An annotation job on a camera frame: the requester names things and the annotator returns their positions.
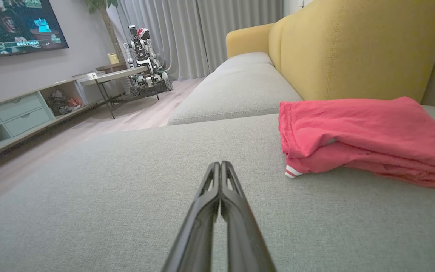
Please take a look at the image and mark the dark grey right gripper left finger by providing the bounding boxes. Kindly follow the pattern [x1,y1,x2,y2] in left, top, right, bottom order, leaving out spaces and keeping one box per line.
[160,161,222,272]

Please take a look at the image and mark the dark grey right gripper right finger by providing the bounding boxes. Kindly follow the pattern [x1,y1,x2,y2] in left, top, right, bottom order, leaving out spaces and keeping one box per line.
[220,161,278,272]

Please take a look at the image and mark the red shorts with white stripe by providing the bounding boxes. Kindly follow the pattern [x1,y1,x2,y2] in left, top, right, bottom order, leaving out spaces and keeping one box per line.
[278,96,435,191]

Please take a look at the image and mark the narrow grey sofa seat cushion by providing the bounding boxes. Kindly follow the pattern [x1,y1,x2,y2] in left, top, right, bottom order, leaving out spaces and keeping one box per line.
[167,52,303,126]

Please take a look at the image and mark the white wheeled robot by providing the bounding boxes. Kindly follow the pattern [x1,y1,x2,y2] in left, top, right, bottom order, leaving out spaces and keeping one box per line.
[122,25,174,97]

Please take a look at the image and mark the grey side table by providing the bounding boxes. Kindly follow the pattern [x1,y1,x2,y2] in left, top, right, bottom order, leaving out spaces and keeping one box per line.
[79,66,162,120]

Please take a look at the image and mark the black and red clutter pile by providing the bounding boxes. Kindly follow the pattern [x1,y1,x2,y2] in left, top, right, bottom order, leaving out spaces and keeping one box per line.
[45,90,83,116]

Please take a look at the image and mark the grey pleated curtain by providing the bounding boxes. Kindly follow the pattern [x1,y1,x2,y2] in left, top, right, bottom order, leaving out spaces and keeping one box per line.
[107,0,285,81]

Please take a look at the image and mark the pale green TV cabinet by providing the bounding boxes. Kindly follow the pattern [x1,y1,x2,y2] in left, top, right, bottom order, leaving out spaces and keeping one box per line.
[0,62,128,165]

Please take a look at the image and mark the yellow sofa backrest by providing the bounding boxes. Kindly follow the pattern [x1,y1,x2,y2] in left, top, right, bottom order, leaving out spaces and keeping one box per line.
[225,0,435,103]

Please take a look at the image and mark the green potted plant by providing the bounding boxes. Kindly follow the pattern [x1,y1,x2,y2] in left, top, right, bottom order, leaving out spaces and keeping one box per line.
[85,0,126,65]

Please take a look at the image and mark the wall-mounted flat television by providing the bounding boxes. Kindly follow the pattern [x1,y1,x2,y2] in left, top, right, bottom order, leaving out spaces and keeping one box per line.
[0,0,69,60]

